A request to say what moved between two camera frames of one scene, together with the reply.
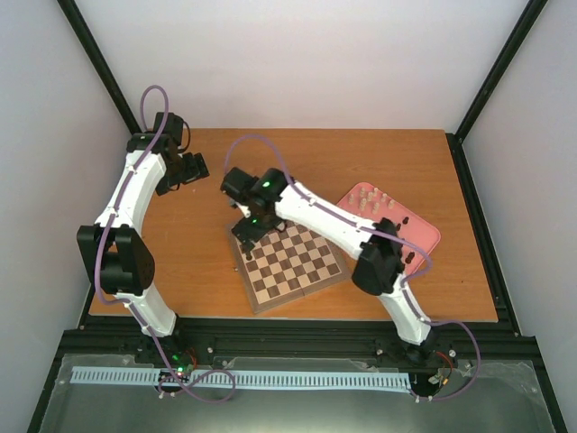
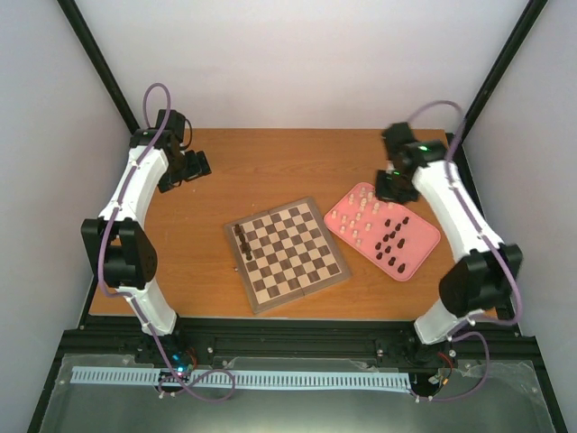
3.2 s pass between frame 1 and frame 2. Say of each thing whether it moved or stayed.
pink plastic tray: stayed
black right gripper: moved
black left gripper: stayed
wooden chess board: stayed
